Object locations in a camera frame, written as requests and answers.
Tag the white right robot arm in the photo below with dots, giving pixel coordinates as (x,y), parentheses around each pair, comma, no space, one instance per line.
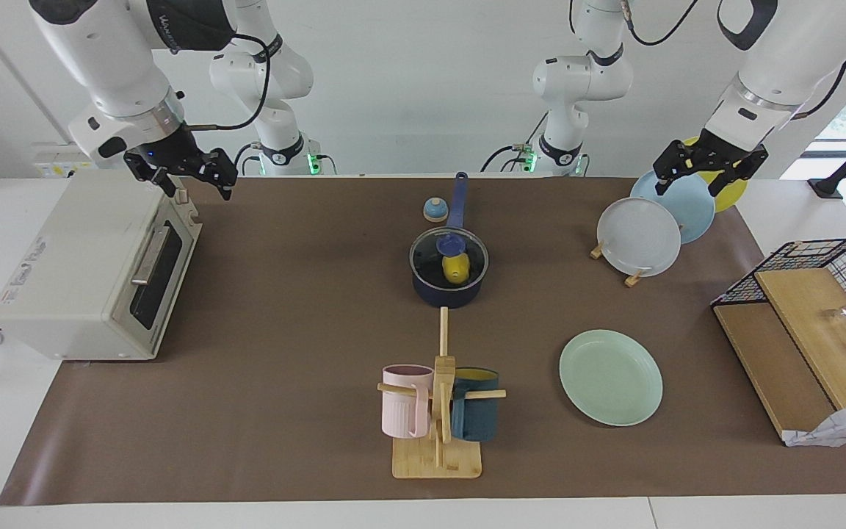
(107,66)

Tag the light blue plate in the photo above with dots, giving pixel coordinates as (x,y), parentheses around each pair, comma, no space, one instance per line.
(691,214)

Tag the wooden plate rack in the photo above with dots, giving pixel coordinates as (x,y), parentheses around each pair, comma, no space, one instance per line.
(634,278)

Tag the brown table mat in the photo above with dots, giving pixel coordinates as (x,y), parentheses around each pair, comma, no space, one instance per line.
(283,411)

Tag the cream toaster oven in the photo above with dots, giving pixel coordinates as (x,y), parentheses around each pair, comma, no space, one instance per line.
(70,279)

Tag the brown wooden board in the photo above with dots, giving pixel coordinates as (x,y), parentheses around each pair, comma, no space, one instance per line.
(768,367)

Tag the wooden mug rack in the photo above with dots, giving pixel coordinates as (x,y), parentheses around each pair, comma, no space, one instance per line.
(438,463)

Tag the dark teal mug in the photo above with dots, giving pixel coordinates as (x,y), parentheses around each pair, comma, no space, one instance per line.
(478,420)

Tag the glass lid with blue knob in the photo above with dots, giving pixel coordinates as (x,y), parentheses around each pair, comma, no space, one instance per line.
(451,241)

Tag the white wall outlet box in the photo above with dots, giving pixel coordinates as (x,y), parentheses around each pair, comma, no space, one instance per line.
(52,169)

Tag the yellow plate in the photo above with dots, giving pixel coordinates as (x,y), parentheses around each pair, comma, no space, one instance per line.
(736,192)

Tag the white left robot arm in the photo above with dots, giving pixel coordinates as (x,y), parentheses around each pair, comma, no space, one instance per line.
(783,66)

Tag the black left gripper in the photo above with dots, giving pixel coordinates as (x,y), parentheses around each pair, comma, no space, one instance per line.
(715,156)

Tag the light green plate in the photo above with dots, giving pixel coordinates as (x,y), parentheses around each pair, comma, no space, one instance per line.
(614,378)

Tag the grey plate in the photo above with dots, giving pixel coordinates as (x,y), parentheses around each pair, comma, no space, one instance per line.
(640,239)

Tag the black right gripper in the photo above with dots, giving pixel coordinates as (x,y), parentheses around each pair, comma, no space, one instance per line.
(170,150)

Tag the pink ribbed mug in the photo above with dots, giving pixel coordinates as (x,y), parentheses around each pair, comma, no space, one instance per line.
(397,415)

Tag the light bamboo board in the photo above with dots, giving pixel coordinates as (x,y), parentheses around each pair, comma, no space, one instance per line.
(819,345)

